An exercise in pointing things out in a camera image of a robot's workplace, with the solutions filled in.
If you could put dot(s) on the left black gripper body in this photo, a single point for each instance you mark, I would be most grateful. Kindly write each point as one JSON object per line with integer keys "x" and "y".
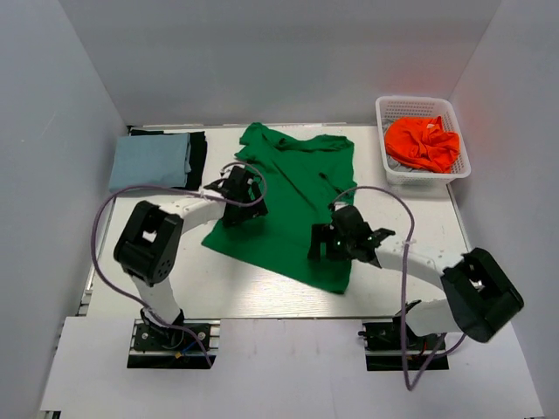
{"x": 255, "y": 193}

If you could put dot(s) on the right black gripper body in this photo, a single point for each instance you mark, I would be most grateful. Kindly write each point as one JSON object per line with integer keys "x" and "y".
{"x": 344, "y": 243}

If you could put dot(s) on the green t shirt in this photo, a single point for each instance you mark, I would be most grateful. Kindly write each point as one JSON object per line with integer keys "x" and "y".
{"x": 303, "y": 177}

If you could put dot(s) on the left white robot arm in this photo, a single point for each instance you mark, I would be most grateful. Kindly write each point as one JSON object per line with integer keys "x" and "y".
{"x": 148, "y": 246}

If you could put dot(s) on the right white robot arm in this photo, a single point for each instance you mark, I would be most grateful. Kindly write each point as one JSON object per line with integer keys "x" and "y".
{"x": 479, "y": 297}

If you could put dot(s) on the folded black t shirt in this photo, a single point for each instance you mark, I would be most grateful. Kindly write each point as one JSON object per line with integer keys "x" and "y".
{"x": 198, "y": 157}

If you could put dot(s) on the grey garment in basket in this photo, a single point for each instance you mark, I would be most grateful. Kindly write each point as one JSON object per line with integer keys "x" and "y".
{"x": 394, "y": 164}

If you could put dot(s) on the folded light blue t shirt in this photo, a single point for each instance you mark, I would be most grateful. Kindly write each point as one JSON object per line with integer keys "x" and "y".
{"x": 126, "y": 154}

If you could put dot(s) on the white plastic basket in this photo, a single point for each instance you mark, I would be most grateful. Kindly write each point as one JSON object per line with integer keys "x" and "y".
{"x": 396, "y": 107}

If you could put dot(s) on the orange t shirt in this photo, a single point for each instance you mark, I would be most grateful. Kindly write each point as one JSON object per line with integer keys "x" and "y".
{"x": 423, "y": 143}

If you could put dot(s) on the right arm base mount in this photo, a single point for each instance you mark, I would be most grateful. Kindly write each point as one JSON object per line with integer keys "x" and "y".
{"x": 381, "y": 339}

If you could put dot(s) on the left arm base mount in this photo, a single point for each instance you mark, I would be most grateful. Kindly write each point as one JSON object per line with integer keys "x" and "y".
{"x": 148, "y": 351}

